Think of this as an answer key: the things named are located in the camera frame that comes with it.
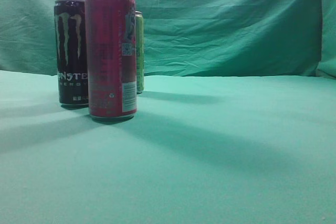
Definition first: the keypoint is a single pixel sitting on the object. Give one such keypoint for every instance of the yellow-green drink can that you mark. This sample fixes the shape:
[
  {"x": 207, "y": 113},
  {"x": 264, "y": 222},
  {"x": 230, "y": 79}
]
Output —
[{"x": 139, "y": 22}]

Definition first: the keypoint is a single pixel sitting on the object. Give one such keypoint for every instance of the pink drink can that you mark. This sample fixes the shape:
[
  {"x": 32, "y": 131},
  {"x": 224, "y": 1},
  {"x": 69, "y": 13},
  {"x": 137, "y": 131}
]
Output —
[{"x": 111, "y": 58}]

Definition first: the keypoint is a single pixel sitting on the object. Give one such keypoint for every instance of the green table cloth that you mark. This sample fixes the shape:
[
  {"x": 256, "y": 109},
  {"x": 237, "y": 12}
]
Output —
[{"x": 199, "y": 150}]

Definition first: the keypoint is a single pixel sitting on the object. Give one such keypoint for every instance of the green backdrop cloth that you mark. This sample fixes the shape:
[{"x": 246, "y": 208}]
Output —
[{"x": 186, "y": 37}]

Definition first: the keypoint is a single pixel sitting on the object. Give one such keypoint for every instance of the black Monster energy can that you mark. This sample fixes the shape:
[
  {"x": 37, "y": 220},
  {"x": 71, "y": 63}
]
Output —
[{"x": 71, "y": 52}]

